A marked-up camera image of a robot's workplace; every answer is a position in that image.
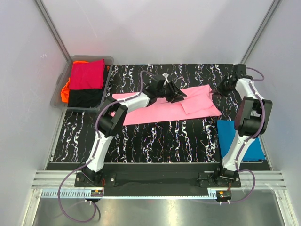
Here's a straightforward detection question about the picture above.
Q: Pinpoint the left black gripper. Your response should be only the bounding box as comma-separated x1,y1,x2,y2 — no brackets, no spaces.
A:
156,81,186,104

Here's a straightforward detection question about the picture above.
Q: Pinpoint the pink t shirt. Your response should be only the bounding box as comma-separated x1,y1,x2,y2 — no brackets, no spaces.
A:
123,85,222,126

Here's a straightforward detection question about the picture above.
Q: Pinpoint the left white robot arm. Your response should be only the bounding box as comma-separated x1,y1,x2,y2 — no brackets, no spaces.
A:
81,76,187,186

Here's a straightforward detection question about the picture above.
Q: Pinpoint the blue folded t shirt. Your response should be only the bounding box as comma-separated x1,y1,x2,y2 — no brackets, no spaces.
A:
217,120,266,161

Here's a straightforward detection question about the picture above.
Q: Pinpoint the black marbled table mat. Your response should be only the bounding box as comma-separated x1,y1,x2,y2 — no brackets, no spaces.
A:
50,64,232,163

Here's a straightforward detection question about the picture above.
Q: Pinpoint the black t shirt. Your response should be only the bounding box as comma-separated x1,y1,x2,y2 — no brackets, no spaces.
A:
67,65,111,109

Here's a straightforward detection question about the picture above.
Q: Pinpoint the magenta folded t shirt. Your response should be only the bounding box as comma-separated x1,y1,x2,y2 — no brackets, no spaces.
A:
69,59,106,90

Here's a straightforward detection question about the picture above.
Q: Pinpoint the clear plastic bin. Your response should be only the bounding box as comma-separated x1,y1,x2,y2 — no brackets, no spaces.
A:
50,55,114,112

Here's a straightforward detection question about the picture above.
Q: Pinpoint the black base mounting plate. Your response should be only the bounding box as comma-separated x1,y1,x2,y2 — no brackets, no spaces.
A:
74,163,241,195

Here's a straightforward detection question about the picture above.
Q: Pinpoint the orange t shirt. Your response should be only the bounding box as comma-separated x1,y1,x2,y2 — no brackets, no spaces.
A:
60,60,110,103

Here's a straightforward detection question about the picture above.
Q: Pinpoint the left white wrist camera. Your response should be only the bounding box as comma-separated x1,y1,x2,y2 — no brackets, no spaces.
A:
162,73,169,83

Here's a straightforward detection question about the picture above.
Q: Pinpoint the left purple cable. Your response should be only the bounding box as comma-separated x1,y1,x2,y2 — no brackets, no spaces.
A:
57,70,153,223

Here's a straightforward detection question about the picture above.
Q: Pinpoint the purple cable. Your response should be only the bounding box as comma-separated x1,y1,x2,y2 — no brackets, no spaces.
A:
57,70,153,223
221,67,266,204

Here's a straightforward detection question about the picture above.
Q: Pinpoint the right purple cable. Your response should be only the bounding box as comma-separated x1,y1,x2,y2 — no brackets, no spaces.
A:
221,67,266,204

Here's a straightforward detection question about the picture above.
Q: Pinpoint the white slotted cable duct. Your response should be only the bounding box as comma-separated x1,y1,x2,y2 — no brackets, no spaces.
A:
41,189,217,200

